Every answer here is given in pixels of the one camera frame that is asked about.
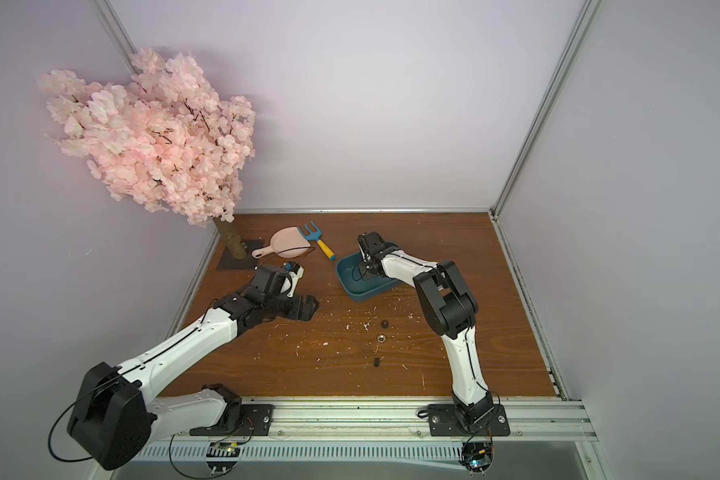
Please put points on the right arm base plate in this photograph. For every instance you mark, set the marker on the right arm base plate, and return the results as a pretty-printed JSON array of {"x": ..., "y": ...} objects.
[{"x": 443, "y": 421}]

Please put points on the aluminium front rail frame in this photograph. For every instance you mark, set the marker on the aluminium front rail frame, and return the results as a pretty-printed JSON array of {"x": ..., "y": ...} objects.
[{"x": 391, "y": 429}]

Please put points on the blue yellow toy rake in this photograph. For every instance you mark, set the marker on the blue yellow toy rake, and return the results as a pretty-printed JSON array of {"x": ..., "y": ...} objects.
[{"x": 311, "y": 232}]

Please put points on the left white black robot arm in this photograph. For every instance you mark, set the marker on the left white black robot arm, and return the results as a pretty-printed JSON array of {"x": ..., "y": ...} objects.
[{"x": 121, "y": 409}]

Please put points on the pink artificial blossom tree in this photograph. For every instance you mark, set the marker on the pink artificial blossom tree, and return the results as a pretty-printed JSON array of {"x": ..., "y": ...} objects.
[{"x": 167, "y": 139}]

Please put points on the teal plastic storage box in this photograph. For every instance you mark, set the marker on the teal plastic storage box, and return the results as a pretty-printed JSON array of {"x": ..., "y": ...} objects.
[{"x": 357, "y": 281}]

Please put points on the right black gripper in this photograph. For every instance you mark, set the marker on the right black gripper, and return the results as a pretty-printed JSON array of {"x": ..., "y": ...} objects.
[{"x": 369, "y": 249}]

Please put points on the dark square tree base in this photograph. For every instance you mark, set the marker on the dark square tree base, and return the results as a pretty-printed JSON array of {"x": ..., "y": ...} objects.
[{"x": 229, "y": 262}]

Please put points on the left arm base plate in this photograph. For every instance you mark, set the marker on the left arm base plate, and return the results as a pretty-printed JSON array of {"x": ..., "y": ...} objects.
[{"x": 258, "y": 420}]

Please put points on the controller board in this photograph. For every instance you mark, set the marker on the controller board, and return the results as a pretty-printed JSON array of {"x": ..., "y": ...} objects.
[
  {"x": 476, "y": 457},
  {"x": 221, "y": 457}
]

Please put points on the pink plastic dustpan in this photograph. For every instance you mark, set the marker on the pink plastic dustpan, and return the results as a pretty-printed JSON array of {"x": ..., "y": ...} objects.
[{"x": 286, "y": 243}]

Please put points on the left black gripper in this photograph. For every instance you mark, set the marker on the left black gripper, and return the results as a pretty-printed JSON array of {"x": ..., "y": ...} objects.
[{"x": 309, "y": 309}]

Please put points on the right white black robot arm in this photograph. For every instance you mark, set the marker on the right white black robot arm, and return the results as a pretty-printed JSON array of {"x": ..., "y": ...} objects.
[{"x": 450, "y": 309}]

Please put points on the right controller board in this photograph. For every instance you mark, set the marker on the right controller board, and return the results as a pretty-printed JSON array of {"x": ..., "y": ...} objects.
[{"x": 476, "y": 457}]

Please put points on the left controller board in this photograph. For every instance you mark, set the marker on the left controller board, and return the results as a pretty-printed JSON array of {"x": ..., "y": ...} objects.
[{"x": 221, "y": 457}]

